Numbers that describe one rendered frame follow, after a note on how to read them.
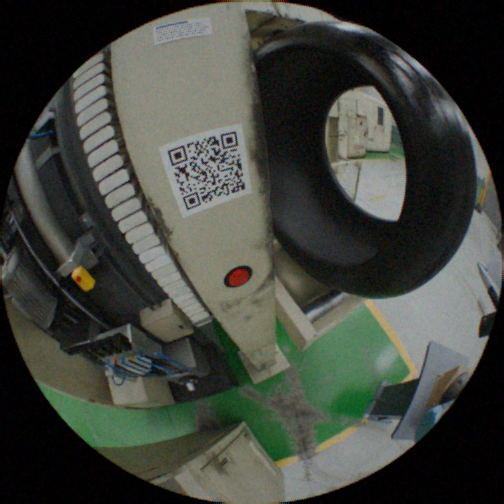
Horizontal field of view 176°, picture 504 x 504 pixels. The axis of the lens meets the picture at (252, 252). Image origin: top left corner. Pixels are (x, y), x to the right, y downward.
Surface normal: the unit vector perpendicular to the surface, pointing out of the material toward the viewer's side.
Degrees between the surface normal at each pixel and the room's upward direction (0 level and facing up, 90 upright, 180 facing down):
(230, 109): 90
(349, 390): 0
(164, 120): 90
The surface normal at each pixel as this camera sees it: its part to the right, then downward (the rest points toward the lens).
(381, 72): -0.84, 0.37
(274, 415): -0.12, -0.69
